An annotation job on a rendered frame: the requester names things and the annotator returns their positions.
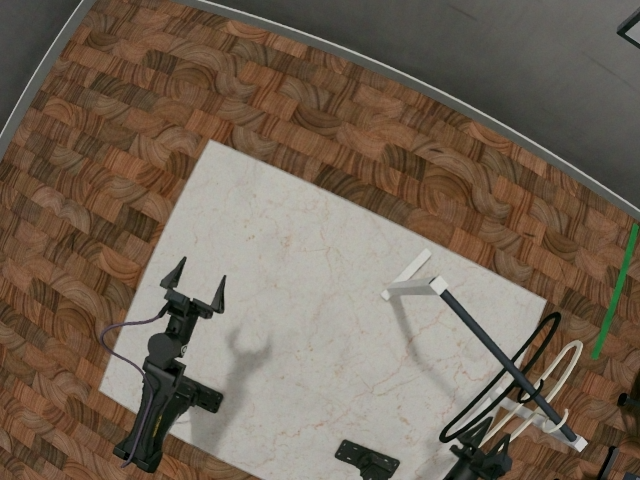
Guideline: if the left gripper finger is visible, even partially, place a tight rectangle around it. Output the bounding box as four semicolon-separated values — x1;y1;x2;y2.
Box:
210;275;226;312
160;256;187;288

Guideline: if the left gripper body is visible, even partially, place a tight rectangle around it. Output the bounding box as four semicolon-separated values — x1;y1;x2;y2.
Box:
159;283;224;338

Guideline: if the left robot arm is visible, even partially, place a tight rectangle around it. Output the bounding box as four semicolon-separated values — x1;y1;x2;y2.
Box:
113;327;223;473

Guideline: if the black wire hanger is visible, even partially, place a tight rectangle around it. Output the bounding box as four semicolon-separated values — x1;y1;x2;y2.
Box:
439;312;561;443

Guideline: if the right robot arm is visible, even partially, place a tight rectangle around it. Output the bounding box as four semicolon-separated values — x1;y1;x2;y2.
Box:
335;440;512;480

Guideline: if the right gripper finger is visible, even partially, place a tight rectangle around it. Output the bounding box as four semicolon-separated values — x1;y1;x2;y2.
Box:
456;417;493;447
486;434;511;458

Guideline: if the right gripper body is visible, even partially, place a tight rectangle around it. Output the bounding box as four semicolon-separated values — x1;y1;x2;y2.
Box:
444;440;496;480

